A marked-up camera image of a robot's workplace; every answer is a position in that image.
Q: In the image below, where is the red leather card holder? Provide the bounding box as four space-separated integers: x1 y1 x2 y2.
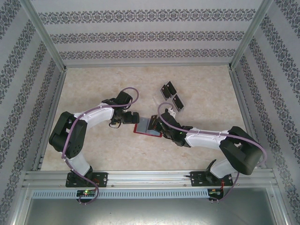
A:
133 117 163 138

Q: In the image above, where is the sheet metal panel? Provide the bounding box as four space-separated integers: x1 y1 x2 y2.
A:
14 187 289 225

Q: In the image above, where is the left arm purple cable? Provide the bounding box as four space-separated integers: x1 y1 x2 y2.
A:
61 86 140 205

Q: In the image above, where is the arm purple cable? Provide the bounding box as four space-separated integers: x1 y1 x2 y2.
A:
61 86 140 205
157 101 269 205

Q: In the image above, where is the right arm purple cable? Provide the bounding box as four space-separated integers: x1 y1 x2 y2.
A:
157 101 269 205

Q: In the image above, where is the aluminium mounting rail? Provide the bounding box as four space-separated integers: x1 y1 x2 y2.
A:
23 170 278 189

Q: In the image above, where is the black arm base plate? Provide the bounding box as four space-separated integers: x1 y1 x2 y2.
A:
190 170 234 188
66 172 109 188

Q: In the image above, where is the grey slotted cable duct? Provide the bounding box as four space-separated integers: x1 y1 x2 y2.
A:
31 189 210 199

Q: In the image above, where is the aluminium side rail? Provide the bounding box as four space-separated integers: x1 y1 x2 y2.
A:
32 69 68 171
228 67 268 169

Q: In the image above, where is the aluminium frame post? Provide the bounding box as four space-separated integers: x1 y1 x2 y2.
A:
227 0 274 71
18 0 68 72

